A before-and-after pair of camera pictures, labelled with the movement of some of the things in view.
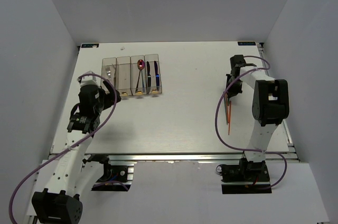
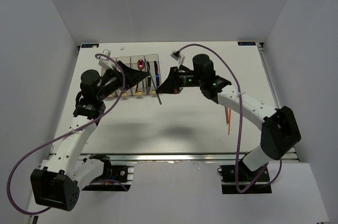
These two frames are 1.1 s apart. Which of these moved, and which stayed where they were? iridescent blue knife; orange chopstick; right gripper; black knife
Moved: right gripper
Stayed: iridescent blue knife; orange chopstick; black knife
